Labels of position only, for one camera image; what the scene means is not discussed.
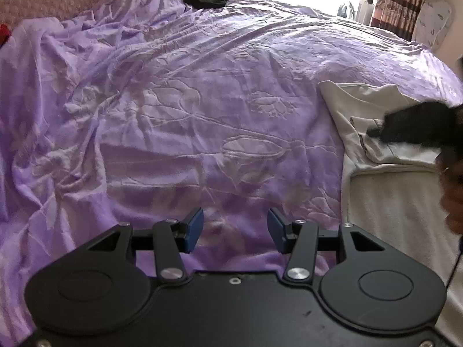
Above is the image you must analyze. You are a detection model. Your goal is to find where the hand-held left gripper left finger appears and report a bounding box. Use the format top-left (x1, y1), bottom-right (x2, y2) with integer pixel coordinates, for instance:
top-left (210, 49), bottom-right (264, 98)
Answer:
top-left (88, 208), bottom-right (205, 285)

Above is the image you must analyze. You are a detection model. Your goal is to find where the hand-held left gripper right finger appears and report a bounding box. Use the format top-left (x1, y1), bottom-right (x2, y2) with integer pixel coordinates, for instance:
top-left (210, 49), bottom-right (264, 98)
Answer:
top-left (267, 208), bottom-right (386, 287)

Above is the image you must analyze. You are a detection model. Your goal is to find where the white printed t-shirt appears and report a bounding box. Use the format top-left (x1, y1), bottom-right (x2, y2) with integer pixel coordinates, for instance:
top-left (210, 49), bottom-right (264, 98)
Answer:
top-left (318, 80), bottom-right (447, 172)

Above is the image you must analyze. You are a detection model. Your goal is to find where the person's right hand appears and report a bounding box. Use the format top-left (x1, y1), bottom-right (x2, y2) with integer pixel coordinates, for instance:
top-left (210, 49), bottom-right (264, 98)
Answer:
top-left (435, 150), bottom-right (463, 237)

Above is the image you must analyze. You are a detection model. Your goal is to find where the white fleecy blanket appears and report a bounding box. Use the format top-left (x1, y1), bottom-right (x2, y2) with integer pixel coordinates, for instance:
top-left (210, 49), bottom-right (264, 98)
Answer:
top-left (342, 164), bottom-right (463, 344)

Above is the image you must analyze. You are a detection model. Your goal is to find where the white patterned ironing board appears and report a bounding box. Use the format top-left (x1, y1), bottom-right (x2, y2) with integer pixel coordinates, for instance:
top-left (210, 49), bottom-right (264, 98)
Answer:
top-left (413, 0), bottom-right (453, 50)

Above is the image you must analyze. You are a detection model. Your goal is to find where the striped brown curtain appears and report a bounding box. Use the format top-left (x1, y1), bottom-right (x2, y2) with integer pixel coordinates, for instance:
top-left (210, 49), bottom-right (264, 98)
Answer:
top-left (374, 0), bottom-right (433, 41)

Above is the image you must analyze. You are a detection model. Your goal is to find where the white appliance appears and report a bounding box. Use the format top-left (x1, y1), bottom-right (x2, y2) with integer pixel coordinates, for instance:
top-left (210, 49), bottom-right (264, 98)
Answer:
top-left (355, 0), bottom-right (377, 27)

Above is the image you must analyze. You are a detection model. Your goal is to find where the purple embossed bed sheet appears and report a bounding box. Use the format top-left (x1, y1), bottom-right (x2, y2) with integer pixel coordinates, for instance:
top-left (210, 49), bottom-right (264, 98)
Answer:
top-left (0, 0), bottom-right (463, 335)

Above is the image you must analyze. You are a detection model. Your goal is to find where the dark cable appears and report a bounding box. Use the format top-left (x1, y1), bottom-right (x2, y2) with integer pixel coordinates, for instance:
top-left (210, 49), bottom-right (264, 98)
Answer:
top-left (446, 234), bottom-right (463, 291)

